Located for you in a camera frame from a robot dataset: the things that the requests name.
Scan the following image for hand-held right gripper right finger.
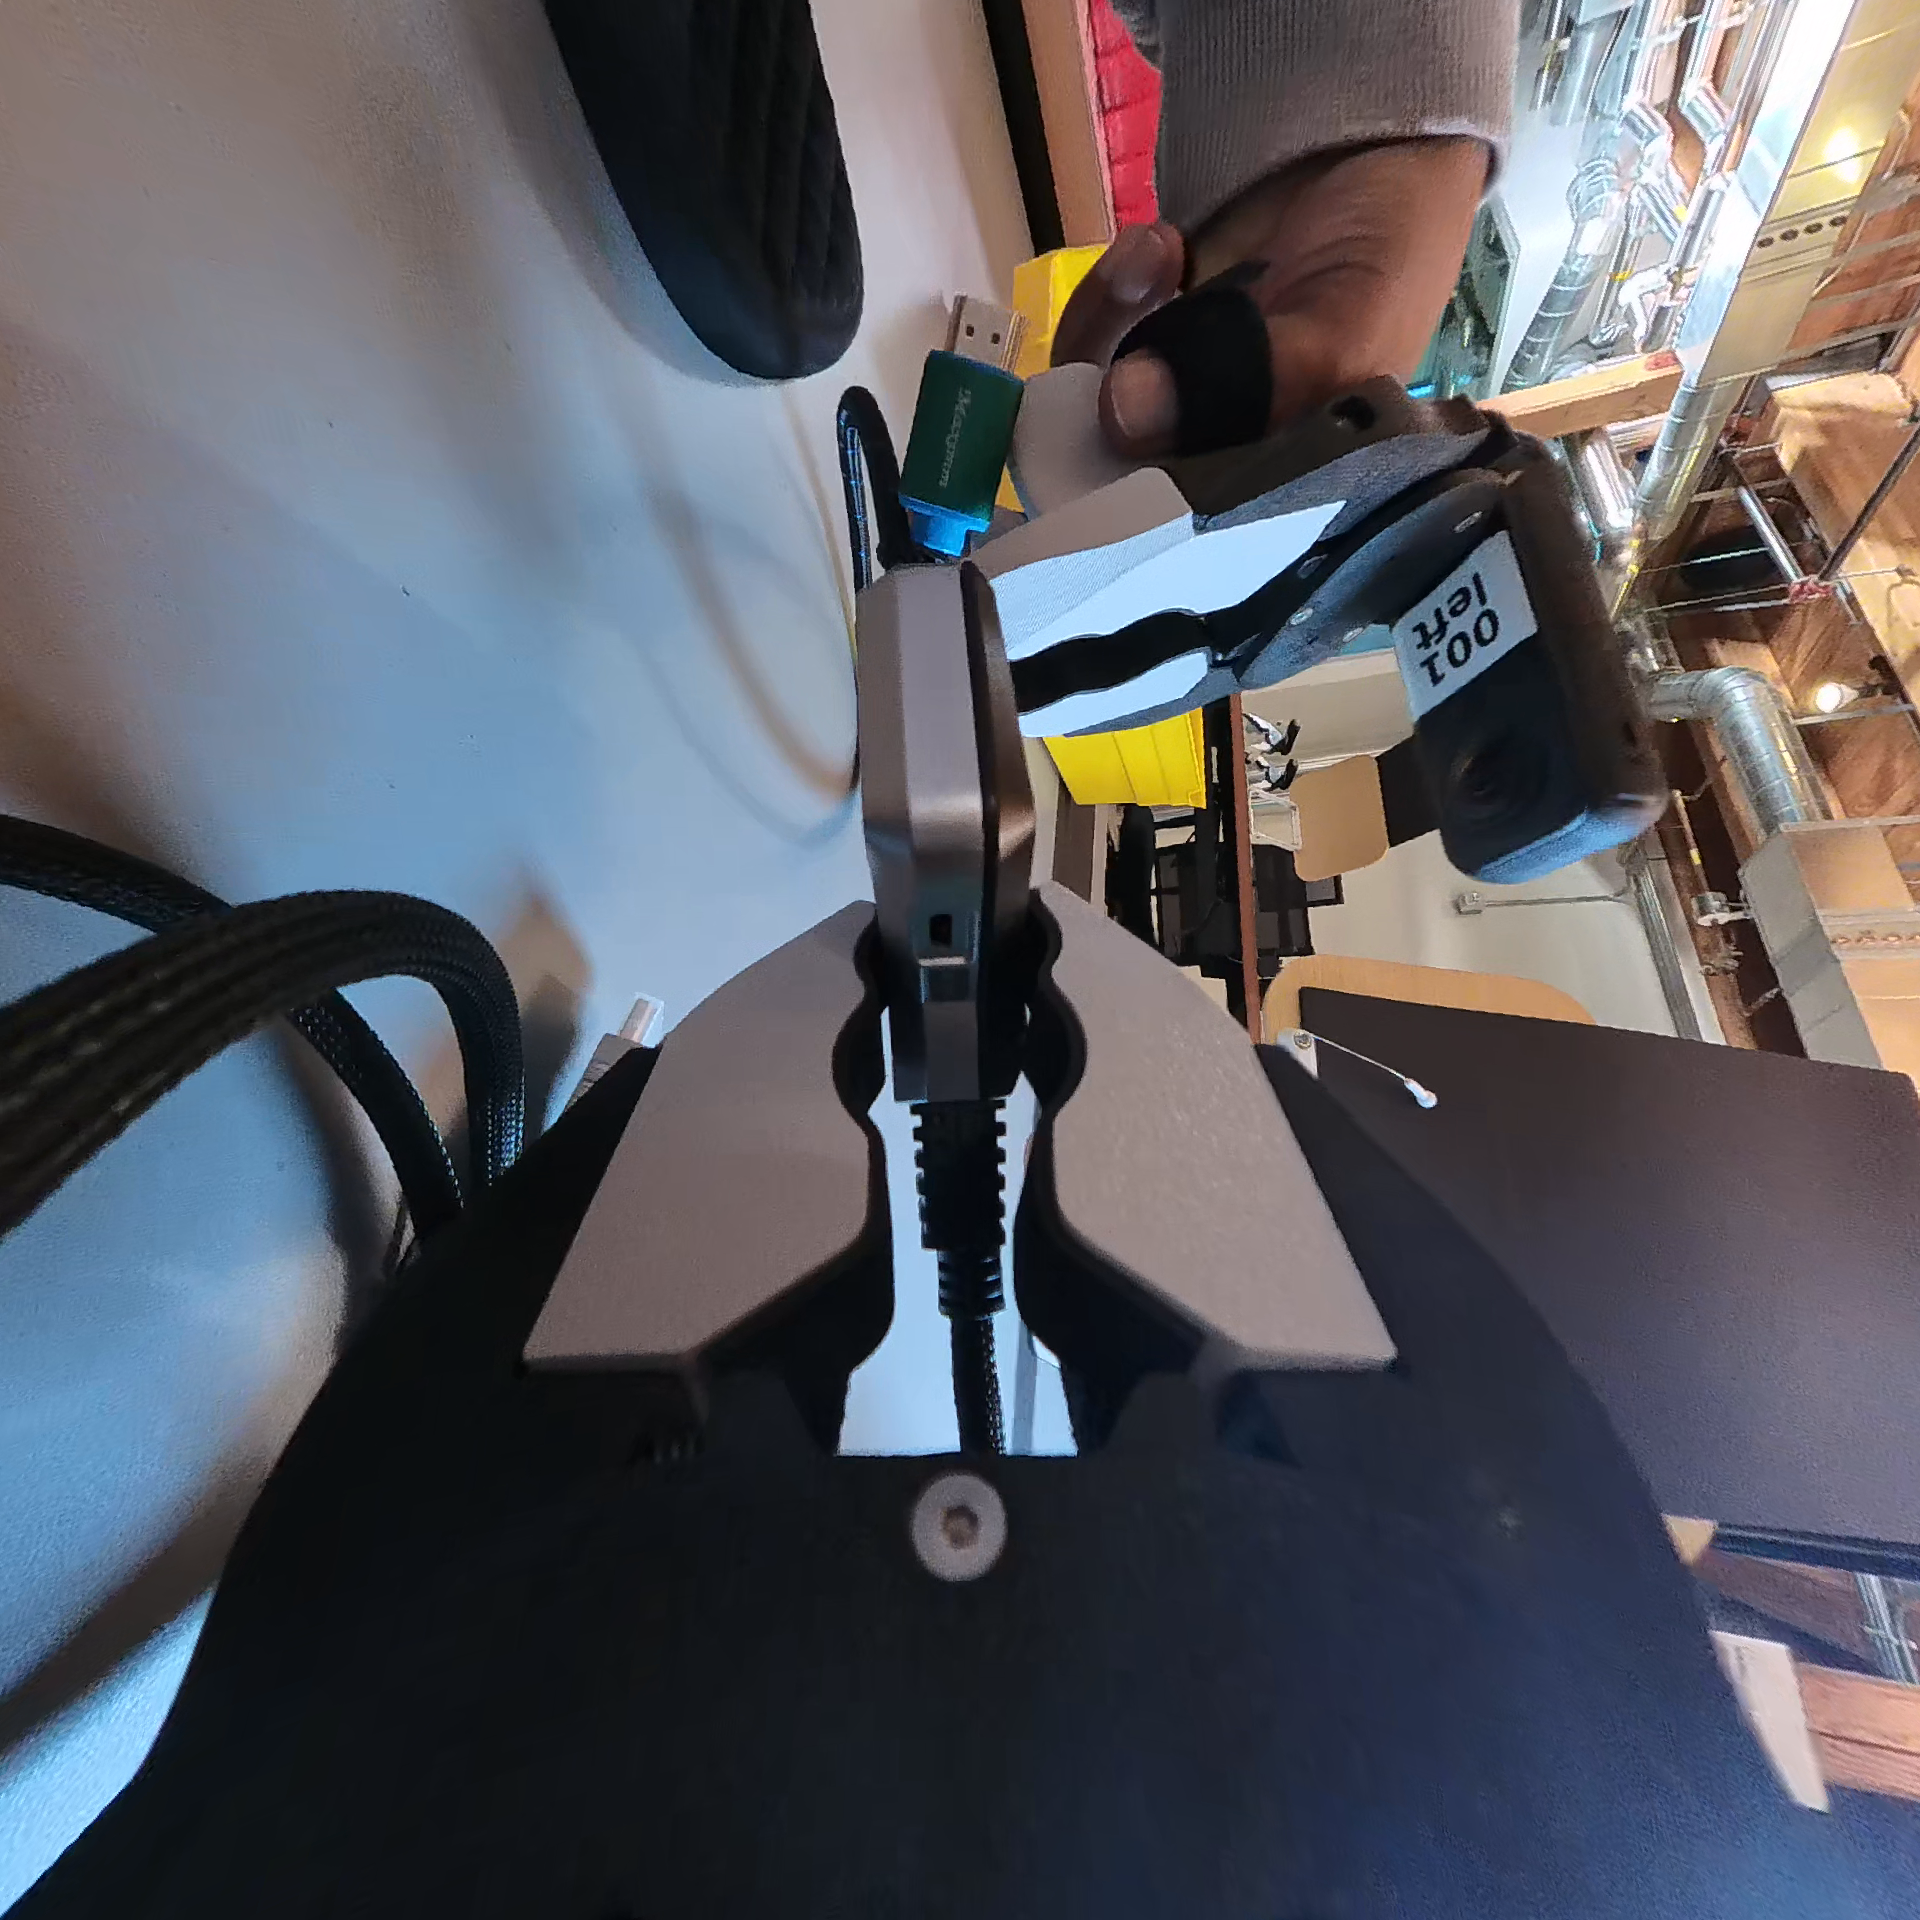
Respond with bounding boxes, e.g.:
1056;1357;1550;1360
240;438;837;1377
1020;884;1401;1368

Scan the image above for yellow plastic bin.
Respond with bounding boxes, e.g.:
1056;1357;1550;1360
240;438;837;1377
1008;247;1210;812

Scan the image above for wooden post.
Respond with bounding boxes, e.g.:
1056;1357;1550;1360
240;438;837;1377
1696;1559;1920;1801

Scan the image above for black board with wooden rim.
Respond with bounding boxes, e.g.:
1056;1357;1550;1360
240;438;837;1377
1260;960;1920;1553

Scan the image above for person's left hand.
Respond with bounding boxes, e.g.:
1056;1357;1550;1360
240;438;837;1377
1049;127;1505;467

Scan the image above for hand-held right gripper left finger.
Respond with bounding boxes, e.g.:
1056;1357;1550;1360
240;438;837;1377
520;900;897;1373

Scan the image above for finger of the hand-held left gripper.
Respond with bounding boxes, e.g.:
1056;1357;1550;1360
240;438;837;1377
976;464;1347;664
1018;644;1251;741

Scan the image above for black mesh cushion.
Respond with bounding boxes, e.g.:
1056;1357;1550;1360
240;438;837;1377
544;0;869;384

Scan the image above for small black wooden panel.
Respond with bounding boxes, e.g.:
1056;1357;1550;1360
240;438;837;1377
1293;736;1449;884

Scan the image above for braided HDMI cable green plugs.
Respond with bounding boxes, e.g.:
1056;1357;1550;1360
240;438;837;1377
832;292;1034;590

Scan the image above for metal air handler box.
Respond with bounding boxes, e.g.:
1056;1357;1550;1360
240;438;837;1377
1739;816;1920;1068

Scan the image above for white notice paper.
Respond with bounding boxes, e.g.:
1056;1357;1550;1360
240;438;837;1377
1709;1628;1833;1816

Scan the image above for silver air duct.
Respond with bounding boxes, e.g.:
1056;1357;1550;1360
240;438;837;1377
1651;667;1841;841

